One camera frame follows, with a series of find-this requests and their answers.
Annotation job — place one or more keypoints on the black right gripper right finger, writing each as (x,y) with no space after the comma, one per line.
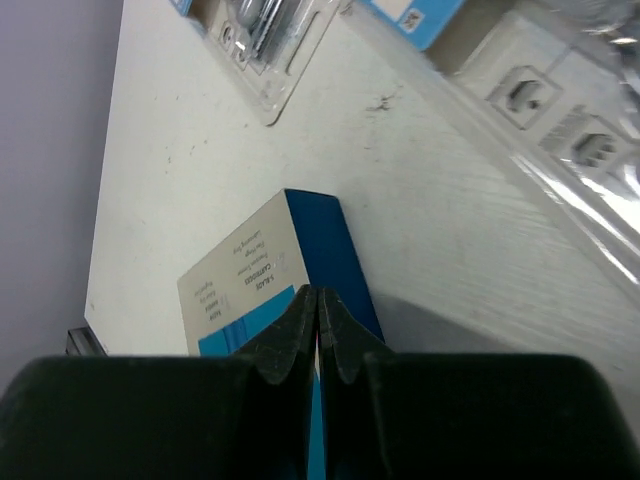
(391,415)

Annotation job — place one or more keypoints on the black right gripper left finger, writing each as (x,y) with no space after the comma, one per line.
(150,415)

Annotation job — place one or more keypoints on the grey blue Harry's box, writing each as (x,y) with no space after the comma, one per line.
(282,309)

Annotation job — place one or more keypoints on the clear blister razor pack left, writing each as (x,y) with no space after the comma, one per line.
(550,89)

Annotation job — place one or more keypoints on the clear blister razor pack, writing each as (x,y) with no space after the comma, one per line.
(550,89)
(264,45)

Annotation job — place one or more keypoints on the clear blister razor pack middle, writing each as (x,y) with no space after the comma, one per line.
(264,45)

